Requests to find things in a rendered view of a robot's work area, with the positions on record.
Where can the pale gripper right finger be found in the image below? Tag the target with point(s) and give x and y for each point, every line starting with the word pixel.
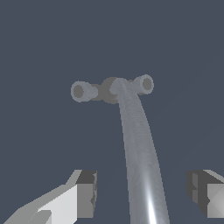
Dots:
pixel 208 194

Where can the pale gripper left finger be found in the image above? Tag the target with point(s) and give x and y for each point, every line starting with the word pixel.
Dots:
pixel 70 201

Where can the grey faucet base body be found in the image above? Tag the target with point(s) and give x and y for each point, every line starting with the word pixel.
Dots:
pixel 106 92

